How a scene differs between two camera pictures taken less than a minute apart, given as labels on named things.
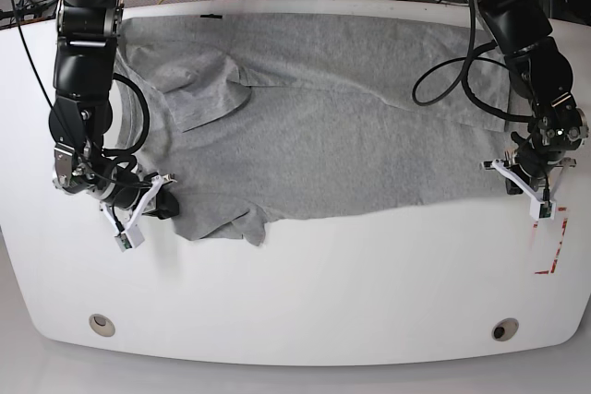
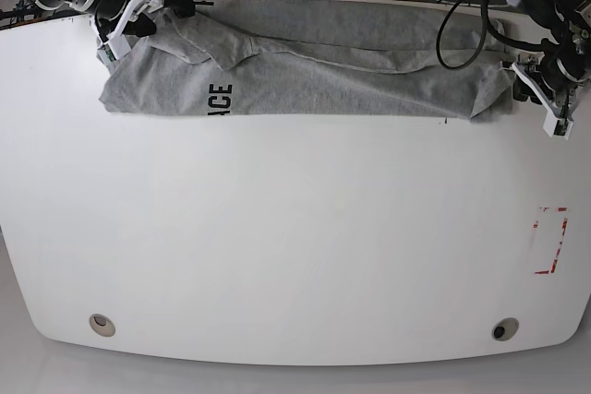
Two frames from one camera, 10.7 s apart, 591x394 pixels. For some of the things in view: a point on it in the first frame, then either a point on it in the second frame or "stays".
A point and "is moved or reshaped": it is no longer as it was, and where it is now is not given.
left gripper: (166, 204) → (122, 10)
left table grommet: (102, 324) stays
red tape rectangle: (560, 244) stays
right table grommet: (504, 329) stays
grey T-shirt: (260, 116) is moved or reshaped
